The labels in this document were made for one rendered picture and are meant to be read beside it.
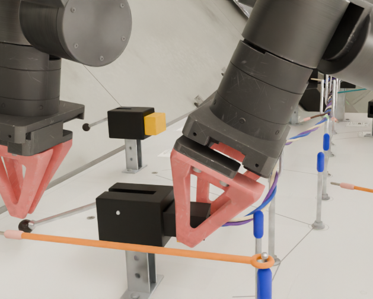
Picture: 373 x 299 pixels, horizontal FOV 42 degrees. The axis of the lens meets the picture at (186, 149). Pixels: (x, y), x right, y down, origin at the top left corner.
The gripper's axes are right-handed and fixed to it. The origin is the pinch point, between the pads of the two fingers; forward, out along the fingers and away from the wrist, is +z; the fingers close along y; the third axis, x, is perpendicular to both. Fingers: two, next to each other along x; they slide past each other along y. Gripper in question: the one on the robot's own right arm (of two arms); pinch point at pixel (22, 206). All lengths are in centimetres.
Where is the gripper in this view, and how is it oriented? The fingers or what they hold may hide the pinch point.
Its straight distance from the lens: 46.3
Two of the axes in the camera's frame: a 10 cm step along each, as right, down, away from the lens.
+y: 2.8, -2.5, 9.3
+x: -9.5, -2.0, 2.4
